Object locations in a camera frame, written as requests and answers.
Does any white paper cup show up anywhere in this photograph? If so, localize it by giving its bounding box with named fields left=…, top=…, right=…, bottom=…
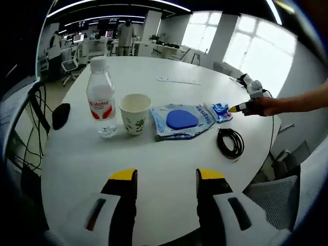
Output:
left=119, top=93, right=152, bottom=136

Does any blue and white packet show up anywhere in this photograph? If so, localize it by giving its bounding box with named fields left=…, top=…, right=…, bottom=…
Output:
left=149, top=102, right=215, bottom=142

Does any black oval object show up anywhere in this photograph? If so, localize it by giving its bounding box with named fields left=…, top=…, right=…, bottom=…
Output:
left=52, top=102, right=71, bottom=130

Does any thin gripper cable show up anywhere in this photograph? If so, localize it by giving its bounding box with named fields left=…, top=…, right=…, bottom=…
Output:
left=261, top=88, right=276, bottom=159

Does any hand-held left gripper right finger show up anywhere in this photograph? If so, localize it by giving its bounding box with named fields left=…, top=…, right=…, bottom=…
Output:
left=196, top=168, right=293, bottom=246

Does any person's right hand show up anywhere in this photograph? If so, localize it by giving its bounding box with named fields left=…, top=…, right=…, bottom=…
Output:
left=243, top=97, right=279, bottom=117

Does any black laptop stand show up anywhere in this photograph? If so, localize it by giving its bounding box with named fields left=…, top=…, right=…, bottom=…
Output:
left=27, top=81, right=52, bottom=135

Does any grey office chair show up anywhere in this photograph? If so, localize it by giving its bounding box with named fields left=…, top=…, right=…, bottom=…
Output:
left=243, top=175, right=300, bottom=231

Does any black cable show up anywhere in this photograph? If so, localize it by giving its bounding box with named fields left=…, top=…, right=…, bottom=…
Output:
left=217, top=128, right=245, bottom=160

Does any white office chair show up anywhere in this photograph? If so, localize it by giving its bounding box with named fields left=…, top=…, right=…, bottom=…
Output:
left=60, top=45, right=80, bottom=87

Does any grey table cover plate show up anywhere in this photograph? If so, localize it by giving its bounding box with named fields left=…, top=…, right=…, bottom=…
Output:
left=156, top=75, right=202, bottom=86

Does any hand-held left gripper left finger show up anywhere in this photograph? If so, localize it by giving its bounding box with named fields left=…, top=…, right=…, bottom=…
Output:
left=50, top=168, right=138, bottom=246

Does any blue tissue packet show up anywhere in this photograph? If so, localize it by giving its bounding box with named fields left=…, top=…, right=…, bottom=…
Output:
left=203, top=102, right=234, bottom=124

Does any clear water bottle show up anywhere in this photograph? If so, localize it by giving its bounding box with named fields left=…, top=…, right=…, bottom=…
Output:
left=86, top=57, right=119, bottom=139

